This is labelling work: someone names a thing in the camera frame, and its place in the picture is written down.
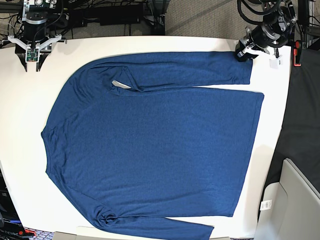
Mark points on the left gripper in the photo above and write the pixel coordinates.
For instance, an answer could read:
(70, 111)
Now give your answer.
(254, 43)

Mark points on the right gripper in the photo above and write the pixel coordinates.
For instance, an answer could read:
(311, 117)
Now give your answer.
(44, 47)

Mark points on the blue long-sleeve shirt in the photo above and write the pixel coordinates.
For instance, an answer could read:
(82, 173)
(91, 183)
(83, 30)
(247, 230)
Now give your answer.
(137, 142)

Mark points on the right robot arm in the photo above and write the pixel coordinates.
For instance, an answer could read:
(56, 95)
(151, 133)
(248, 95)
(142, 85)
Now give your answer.
(37, 17)

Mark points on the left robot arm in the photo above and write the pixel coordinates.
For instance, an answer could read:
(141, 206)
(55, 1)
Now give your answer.
(274, 22)

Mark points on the red clamp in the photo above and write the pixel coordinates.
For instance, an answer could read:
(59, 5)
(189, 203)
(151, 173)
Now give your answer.
(297, 53)

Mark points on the white barcode tag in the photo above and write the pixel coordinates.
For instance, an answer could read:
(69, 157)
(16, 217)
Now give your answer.
(266, 205)

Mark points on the grey plastic bin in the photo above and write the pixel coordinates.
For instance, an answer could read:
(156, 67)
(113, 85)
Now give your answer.
(295, 212)

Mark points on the black box with label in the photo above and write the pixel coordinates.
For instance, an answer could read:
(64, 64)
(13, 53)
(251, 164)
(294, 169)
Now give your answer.
(9, 229)

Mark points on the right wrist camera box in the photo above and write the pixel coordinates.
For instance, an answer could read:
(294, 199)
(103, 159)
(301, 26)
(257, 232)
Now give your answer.
(32, 55)

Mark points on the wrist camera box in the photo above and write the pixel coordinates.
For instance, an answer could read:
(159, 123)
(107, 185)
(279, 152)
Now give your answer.
(32, 55)
(275, 62)

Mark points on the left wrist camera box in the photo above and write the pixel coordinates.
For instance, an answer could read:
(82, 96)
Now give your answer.
(275, 62)

